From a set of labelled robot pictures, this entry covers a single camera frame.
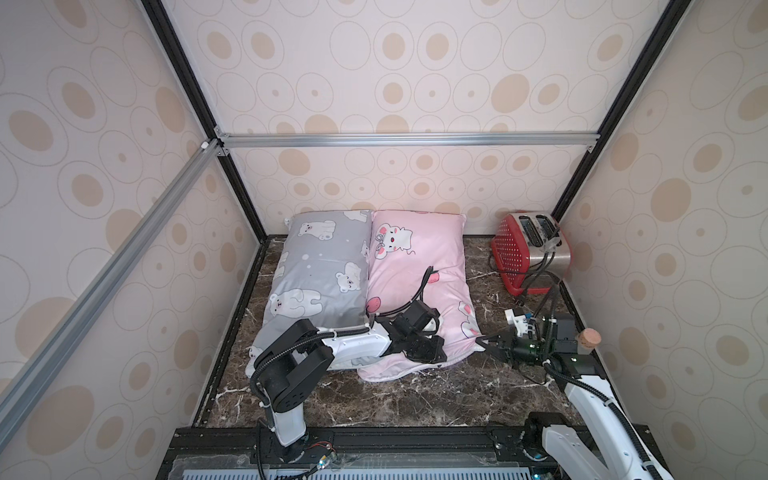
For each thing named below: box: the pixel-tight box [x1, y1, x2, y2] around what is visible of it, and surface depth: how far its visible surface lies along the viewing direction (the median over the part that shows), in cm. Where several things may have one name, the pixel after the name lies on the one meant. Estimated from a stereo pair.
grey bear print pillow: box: [245, 209, 371, 378], surface depth 89 cm
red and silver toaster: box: [492, 212, 572, 297], surface depth 97 cm
